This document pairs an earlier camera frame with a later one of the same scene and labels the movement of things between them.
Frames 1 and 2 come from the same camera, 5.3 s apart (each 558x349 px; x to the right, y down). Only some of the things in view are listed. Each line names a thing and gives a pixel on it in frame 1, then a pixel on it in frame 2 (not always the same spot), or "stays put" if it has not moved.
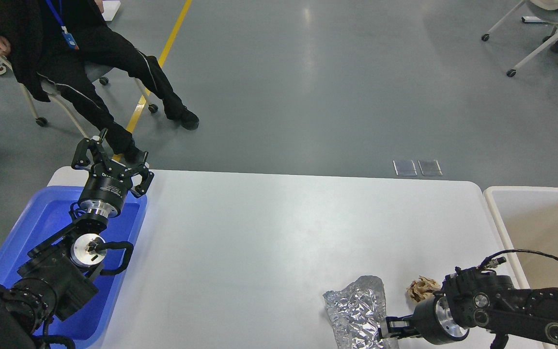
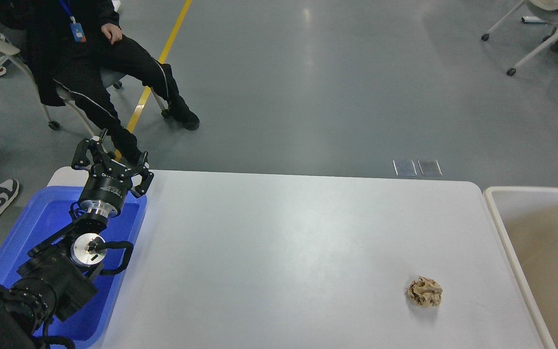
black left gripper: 108,182 stays put
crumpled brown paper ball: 422,289 stays put
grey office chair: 98,71 → 2,46
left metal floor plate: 405,167 stays put
